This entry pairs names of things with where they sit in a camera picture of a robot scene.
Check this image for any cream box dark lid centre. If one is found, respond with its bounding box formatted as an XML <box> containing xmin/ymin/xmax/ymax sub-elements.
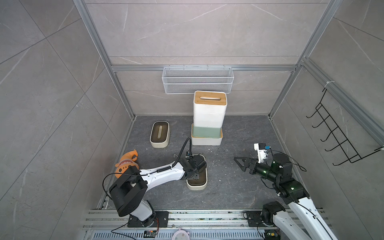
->
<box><xmin>187</xmin><ymin>168</ymin><xmax>208</xmax><ymax>191</ymax></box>

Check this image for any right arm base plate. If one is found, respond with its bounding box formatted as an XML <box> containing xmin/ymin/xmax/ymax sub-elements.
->
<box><xmin>243</xmin><ymin>210</ymin><xmax>269</xmax><ymax>227</ymax></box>

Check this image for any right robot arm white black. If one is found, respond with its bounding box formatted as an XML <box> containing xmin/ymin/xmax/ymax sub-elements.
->
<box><xmin>234</xmin><ymin>152</ymin><xmax>337</xmax><ymax>240</ymax></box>

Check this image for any cream box dark lid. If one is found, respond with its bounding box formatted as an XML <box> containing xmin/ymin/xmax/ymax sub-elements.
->
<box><xmin>187</xmin><ymin>168</ymin><xmax>208</xmax><ymax>191</ymax></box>
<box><xmin>150</xmin><ymin>121</ymin><xmax>170</xmax><ymax>149</ymax></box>

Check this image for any aluminium mounting rail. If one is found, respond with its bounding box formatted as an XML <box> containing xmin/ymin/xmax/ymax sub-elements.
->
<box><xmin>82</xmin><ymin>209</ymin><xmax>334</xmax><ymax>231</ymax></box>

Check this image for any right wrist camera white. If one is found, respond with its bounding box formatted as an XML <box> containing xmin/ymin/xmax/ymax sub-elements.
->
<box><xmin>254</xmin><ymin>143</ymin><xmax>270</xmax><ymax>164</ymax></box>

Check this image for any white wire mesh basket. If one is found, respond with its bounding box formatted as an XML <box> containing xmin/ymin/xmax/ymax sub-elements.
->
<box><xmin>162</xmin><ymin>67</ymin><xmax>234</xmax><ymax>95</ymax></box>

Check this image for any cream box dark lid back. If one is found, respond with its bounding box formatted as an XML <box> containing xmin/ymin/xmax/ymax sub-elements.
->
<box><xmin>150</xmin><ymin>121</ymin><xmax>170</xmax><ymax>149</ymax></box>

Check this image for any green square tissue box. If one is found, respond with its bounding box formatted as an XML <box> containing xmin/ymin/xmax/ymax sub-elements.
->
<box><xmin>192</xmin><ymin>125</ymin><xmax>222</xmax><ymax>139</ymax></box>

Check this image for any black wire hook rack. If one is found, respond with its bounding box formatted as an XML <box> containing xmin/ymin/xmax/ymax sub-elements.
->
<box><xmin>306</xmin><ymin>88</ymin><xmax>384</xmax><ymax>166</ymax></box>

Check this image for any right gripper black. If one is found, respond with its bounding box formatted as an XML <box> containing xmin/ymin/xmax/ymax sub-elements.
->
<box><xmin>234</xmin><ymin>156</ymin><xmax>280</xmax><ymax>184</ymax></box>

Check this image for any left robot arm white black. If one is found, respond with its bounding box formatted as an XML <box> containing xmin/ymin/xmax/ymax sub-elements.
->
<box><xmin>108</xmin><ymin>154</ymin><xmax>207</xmax><ymax>227</ymax></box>

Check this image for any bamboo-lid tissue box front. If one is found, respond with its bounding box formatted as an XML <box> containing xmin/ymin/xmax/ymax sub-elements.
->
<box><xmin>194</xmin><ymin>112</ymin><xmax>225</xmax><ymax>128</ymax></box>

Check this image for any white round object bottom edge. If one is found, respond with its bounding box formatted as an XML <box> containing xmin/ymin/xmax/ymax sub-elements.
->
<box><xmin>171</xmin><ymin>229</ymin><xmax>191</xmax><ymax>240</ymax></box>

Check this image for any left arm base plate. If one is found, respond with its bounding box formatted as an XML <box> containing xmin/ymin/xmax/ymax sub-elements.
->
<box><xmin>127</xmin><ymin>211</ymin><xmax>169</xmax><ymax>228</ymax></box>

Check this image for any orange toy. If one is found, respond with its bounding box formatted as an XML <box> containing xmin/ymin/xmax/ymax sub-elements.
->
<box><xmin>115</xmin><ymin>150</ymin><xmax>139</xmax><ymax>179</ymax></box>

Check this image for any large white bamboo-lid tissue box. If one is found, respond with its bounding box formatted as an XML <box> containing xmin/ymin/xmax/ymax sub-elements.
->
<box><xmin>191</xmin><ymin>130</ymin><xmax>223</xmax><ymax>146</ymax></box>

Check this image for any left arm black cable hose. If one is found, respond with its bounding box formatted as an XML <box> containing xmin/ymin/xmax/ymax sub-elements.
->
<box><xmin>146</xmin><ymin>137</ymin><xmax>193</xmax><ymax>176</ymax></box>

